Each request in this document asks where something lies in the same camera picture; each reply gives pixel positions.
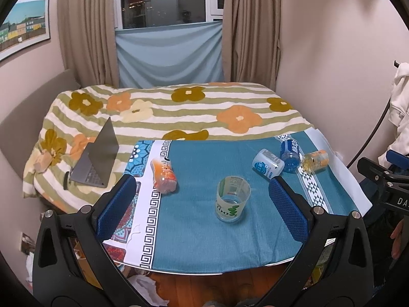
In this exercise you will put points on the teal tablecloth with white border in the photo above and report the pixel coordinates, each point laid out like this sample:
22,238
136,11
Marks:
230,230

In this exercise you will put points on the light blue cloth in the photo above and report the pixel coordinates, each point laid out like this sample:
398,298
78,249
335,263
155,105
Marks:
169,54

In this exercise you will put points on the white garment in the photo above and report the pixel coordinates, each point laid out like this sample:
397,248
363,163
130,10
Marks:
399,96

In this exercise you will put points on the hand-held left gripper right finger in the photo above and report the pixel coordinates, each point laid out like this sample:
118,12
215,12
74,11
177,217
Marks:
287,210

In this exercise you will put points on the colourful patterned cloth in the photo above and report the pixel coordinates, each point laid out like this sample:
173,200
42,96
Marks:
140,157

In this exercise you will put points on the white and blue bottle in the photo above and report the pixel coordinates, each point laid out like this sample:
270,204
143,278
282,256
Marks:
267,164

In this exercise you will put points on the yellow and orange bottle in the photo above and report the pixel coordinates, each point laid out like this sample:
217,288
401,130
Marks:
315,160

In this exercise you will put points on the dark blue plastic bottle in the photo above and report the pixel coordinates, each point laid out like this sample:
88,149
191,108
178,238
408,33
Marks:
289,155

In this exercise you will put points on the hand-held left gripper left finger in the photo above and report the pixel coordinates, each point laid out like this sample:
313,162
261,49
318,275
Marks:
115,207

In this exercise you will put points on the orange plastic bottle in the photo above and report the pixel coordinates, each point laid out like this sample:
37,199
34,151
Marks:
164,176

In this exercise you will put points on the white crumpled paper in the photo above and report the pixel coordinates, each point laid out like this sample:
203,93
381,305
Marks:
147,289

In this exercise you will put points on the person's right hand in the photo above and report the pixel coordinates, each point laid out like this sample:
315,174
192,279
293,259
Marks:
397,241

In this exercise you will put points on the window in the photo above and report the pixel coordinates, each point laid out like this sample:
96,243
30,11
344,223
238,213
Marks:
169,0

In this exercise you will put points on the clear cup with green print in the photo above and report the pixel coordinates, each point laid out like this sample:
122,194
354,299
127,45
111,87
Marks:
233,200

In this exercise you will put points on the framed wall picture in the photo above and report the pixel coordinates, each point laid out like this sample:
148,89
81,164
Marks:
22,25

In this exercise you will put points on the grey laptop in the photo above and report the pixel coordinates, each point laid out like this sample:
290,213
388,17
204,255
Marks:
97,158

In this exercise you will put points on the striped flower blanket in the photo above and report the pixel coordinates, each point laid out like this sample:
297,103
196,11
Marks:
179,115

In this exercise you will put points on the beige curtain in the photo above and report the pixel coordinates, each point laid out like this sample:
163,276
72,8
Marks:
252,28
86,28

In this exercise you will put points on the beige headboard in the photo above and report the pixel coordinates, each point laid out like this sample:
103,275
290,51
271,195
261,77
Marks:
28,108

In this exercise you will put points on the small black device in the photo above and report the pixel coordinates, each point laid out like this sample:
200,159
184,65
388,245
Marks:
65,180

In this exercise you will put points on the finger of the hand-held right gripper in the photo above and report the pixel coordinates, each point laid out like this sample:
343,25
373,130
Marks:
375,168
397,158

